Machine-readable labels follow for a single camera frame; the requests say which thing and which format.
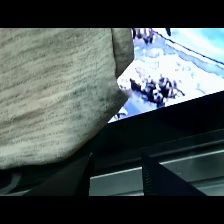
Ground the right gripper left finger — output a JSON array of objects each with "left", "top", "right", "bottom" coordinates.
[{"left": 22, "top": 152, "right": 95, "bottom": 197}]

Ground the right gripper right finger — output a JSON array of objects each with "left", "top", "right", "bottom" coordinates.
[{"left": 141, "top": 152, "right": 207, "bottom": 197}]

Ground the silver frame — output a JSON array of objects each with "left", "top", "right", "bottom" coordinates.
[{"left": 89, "top": 129, "right": 224, "bottom": 197}]

